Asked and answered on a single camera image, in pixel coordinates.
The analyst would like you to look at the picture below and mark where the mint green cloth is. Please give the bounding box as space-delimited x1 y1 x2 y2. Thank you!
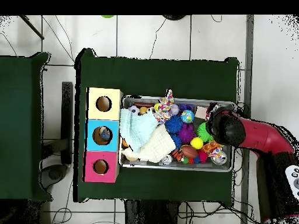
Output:
119 108 159 153

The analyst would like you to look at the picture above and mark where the cream white cloth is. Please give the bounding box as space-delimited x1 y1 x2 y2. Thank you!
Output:
121 125 176 163

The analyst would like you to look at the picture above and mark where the wooden box with three holes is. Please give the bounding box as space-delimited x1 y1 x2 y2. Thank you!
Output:
82 87 124 183

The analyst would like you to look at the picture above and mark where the shallow mesh bin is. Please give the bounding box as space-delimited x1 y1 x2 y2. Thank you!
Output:
119 94 237 173

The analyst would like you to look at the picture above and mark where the blue spiky ball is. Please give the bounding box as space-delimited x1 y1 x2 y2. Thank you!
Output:
164 114 184 134

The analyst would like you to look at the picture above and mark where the purple spiky toy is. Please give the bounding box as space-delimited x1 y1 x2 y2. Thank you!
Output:
177 123 196 145

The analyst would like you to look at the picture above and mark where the globe print ball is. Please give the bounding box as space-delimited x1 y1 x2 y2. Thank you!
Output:
181 109 195 124

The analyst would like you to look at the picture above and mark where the dark green table cloth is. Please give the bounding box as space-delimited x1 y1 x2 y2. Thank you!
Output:
73 47 240 203
0 51 53 202

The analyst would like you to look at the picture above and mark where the brown toy football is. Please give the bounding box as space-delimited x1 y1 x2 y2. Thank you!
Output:
180 145 199 159

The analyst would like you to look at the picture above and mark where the yellow ball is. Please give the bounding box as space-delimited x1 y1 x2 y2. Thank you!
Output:
190 136 204 150

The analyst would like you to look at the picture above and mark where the green spiky ball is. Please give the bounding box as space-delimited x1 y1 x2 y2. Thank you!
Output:
196 122 213 143

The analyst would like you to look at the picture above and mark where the orange plastic tray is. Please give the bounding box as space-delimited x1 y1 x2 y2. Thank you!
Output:
201 140 224 153

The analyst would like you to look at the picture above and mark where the black upright panel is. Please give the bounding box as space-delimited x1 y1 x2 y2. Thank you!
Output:
60 81 74 165

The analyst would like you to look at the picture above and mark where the grey round stand foot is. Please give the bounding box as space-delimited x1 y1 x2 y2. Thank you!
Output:
39 163 71 190

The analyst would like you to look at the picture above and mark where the black round object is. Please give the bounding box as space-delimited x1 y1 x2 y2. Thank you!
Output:
162 15 187 21

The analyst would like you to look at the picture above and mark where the black slanted rod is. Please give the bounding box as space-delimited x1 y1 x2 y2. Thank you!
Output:
19 15 45 40

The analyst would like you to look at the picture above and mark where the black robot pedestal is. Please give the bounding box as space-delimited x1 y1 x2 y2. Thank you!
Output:
123 199 181 224

